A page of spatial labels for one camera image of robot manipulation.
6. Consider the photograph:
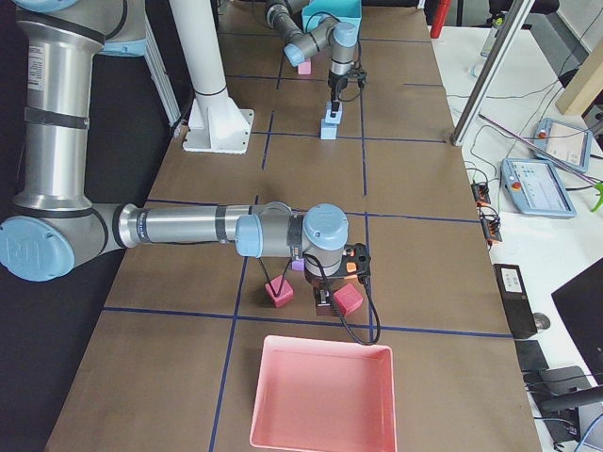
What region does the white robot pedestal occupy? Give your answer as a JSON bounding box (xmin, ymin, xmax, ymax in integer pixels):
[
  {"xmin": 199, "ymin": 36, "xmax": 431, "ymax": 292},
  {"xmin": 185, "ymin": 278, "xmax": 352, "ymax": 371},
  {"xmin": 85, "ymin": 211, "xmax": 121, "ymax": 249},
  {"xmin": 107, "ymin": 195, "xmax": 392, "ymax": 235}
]
[{"xmin": 170, "ymin": 0, "xmax": 254, "ymax": 154}]

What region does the aluminium frame post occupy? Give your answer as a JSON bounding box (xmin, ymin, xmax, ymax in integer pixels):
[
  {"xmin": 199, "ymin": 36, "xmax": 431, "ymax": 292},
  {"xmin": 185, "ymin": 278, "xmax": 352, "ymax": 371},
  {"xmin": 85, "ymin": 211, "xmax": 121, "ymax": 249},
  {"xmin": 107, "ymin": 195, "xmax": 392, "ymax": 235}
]
[{"xmin": 450, "ymin": 0, "xmax": 535, "ymax": 147}]

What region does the pink foam block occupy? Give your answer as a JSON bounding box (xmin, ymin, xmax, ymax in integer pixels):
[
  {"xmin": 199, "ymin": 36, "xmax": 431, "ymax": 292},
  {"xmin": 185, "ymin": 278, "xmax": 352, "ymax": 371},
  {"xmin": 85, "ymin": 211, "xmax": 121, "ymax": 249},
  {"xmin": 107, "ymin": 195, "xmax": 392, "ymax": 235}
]
[{"xmin": 297, "ymin": 59, "xmax": 312, "ymax": 75}]

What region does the crimson foam block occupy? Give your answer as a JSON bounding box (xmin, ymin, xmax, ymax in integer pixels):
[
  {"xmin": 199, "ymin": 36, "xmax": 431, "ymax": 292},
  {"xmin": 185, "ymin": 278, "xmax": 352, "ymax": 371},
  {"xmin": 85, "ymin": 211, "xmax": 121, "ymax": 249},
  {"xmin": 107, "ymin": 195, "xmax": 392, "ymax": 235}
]
[
  {"xmin": 334, "ymin": 283, "xmax": 364, "ymax": 316},
  {"xmin": 265, "ymin": 276, "xmax": 294, "ymax": 308}
]

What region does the black monitor corner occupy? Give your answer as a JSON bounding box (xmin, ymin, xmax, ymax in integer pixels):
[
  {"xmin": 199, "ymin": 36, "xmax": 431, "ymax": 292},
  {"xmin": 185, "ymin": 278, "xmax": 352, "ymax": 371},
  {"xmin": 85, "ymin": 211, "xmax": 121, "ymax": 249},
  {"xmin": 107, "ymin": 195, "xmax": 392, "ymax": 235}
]
[{"xmin": 552, "ymin": 265, "xmax": 602, "ymax": 382}]

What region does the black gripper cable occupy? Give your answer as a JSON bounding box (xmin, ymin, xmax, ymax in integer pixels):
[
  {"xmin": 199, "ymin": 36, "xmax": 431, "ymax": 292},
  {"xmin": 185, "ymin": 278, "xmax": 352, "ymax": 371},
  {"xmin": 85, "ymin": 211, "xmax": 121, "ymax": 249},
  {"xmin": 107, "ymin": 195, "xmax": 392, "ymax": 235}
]
[{"xmin": 256, "ymin": 253, "xmax": 382, "ymax": 347}]

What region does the purple foam block near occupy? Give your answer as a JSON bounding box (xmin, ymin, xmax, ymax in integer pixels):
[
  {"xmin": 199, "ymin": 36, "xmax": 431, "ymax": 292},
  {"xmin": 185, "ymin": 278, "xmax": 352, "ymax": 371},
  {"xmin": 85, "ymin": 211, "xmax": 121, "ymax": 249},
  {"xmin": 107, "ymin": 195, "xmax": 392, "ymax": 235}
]
[{"xmin": 291, "ymin": 259, "xmax": 304, "ymax": 272}]

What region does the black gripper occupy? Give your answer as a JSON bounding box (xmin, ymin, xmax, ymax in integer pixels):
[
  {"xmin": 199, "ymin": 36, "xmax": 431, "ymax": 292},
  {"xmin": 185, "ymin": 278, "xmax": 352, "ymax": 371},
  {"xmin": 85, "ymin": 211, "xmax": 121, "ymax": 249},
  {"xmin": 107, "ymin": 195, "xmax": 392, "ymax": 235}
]
[
  {"xmin": 303, "ymin": 243, "xmax": 370, "ymax": 314},
  {"xmin": 328, "ymin": 68, "xmax": 367, "ymax": 118}
]

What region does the near teach pendant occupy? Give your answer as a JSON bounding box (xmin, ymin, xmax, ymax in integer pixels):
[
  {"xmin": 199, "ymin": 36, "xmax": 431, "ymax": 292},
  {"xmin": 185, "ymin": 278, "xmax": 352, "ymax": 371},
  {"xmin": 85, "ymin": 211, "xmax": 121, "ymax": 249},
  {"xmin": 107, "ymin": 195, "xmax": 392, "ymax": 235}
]
[{"xmin": 500, "ymin": 158, "xmax": 577, "ymax": 218}]

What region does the teal plastic bin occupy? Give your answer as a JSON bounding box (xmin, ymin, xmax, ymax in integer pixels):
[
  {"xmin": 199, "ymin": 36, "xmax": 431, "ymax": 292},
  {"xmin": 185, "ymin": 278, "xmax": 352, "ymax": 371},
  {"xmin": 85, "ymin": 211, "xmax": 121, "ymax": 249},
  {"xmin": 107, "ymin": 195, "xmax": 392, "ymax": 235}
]
[{"xmin": 301, "ymin": 0, "xmax": 362, "ymax": 38}]

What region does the pink plastic tray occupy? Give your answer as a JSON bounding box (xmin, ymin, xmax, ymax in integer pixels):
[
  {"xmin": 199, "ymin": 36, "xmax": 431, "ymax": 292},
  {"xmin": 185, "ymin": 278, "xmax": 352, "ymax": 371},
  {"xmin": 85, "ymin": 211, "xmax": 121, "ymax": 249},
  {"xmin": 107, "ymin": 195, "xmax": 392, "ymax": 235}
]
[{"xmin": 250, "ymin": 335, "xmax": 398, "ymax": 451}]

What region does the light blue foam block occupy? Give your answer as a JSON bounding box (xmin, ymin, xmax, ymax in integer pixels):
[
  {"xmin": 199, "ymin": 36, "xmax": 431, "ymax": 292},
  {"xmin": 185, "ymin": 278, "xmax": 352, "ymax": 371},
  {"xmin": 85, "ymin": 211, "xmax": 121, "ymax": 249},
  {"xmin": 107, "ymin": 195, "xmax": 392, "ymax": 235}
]
[
  {"xmin": 320, "ymin": 119, "xmax": 338, "ymax": 140},
  {"xmin": 322, "ymin": 104, "xmax": 343, "ymax": 125}
]

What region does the crimson foam block left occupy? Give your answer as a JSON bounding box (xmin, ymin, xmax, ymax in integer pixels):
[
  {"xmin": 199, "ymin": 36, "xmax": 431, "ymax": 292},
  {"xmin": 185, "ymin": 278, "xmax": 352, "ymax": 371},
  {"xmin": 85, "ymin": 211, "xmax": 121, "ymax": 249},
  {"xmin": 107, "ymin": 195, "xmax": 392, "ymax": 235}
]
[{"xmin": 265, "ymin": 276, "xmax": 294, "ymax": 308}]

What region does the black box with label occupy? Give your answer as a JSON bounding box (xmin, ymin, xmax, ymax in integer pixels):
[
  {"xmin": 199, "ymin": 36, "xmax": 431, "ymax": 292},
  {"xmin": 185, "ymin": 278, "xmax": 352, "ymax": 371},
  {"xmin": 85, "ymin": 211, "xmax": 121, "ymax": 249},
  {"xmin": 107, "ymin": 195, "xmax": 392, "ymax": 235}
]
[{"xmin": 493, "ymin": 264, "xmax": 537, "ymax": 339}]

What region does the teach pendant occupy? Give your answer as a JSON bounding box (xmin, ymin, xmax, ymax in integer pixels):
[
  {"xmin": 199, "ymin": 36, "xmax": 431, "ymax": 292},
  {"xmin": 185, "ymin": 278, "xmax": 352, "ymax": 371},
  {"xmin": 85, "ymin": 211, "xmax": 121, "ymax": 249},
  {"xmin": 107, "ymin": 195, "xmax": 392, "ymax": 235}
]
[
  {"xmin": 500, "ymin": 158, "xmax": 577, "ymax": 218},
  {"xmin": 532, "ymin": 118, "xmax": 593, "ymax": 173}
]

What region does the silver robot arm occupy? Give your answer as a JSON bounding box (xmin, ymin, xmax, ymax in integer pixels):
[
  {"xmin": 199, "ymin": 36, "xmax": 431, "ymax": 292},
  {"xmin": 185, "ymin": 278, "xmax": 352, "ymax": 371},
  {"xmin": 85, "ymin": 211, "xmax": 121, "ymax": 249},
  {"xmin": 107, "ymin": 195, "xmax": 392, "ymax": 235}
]
[
  {"xmin": 1, "ymin": 1, "xmax": 374, "ymax": 318},
  {"xmin": 265, "ymin": 1, "xmax": 366, "ymax": 123}
]

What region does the green plastic clamp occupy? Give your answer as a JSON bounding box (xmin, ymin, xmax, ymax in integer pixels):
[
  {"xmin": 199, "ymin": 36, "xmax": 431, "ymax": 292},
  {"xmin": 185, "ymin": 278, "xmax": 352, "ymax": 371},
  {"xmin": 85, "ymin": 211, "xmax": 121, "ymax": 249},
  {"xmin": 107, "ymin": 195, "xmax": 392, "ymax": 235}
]
[{"xmin": 591, "ymin": 182, "xmax": 603, "ymax": 212}]

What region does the far teach pendant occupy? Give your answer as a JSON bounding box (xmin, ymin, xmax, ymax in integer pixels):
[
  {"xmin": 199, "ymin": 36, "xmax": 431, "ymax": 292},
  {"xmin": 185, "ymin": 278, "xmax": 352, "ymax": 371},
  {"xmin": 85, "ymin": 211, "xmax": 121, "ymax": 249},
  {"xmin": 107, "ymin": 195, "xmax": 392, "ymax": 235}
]
[{"xmin": 532, "ymin": 118, "xmax": 593, "ymax": 173}]

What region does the wooden beam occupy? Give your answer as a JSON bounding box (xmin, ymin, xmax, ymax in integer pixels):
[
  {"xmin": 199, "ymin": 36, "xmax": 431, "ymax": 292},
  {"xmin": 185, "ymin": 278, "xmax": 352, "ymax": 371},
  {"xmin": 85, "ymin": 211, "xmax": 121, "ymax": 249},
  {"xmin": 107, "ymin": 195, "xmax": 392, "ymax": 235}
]
[{"xmin": 556, "ymin": 40, "xmax": 603, "ymax": 116}]

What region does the crimson foam block right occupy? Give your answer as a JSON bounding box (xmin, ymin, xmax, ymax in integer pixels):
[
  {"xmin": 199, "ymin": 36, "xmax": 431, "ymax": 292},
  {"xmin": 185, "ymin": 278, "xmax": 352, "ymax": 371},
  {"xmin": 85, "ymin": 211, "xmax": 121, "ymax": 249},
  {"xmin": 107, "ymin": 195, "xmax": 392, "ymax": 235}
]
[{"xmin": 334, "ymin": 283, "xmax": 364, "ymax": 316}]

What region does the red fire extinguisher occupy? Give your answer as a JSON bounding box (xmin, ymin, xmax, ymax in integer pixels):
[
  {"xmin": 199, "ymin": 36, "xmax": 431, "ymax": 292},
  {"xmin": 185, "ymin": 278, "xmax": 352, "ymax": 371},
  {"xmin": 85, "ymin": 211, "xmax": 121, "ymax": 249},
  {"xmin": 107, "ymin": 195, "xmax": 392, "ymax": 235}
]
[{"xmin": 430, "ymin": 0, "xmax": 451, "ymax": 39}]

